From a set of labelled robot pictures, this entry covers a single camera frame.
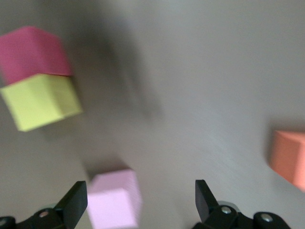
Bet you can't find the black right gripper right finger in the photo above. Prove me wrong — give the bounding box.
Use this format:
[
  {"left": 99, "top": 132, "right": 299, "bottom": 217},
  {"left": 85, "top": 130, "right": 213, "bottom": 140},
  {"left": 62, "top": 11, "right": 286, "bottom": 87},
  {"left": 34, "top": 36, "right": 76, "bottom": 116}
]
[{"left": 192, "top": 179, "right": 293, "bottom": 229}]

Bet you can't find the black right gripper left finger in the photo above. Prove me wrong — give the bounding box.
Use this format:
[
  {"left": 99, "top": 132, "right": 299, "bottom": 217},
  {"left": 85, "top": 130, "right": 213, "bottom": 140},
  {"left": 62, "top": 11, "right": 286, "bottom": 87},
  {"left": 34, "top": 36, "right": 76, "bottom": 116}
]
[{"left": 0, "top": 180, "right": 88, "bottom": 229}]

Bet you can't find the pink foam cube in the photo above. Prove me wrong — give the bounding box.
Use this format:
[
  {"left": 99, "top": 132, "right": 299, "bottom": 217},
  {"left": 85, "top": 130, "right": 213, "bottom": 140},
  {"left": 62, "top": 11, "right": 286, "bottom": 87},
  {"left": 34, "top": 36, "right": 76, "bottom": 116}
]
[{"left": 86, "top": 168, "right": 143, "bottom": 229}]

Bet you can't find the orange foam cube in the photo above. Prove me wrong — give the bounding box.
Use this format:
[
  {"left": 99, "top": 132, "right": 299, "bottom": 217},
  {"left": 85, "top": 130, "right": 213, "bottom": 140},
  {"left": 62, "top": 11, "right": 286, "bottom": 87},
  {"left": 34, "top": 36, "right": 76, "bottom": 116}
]
[{"left": 268, "top": 130, "right": 305, "bottom": 193}]

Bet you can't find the yellow foam cube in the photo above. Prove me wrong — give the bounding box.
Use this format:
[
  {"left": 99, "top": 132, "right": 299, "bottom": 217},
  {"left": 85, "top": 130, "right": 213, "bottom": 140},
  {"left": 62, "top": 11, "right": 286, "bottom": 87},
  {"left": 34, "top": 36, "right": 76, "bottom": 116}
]
[{"left": 0, "top": 73, "right": 83, "bottom": 132}]

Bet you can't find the crimson foam cube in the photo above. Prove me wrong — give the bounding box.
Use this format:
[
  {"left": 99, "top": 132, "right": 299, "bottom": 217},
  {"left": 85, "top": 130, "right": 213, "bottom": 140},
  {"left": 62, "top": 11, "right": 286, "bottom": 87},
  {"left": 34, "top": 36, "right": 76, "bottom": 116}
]
[{"left": 0, "top": 25, "right": 73, "bottom": 84}]

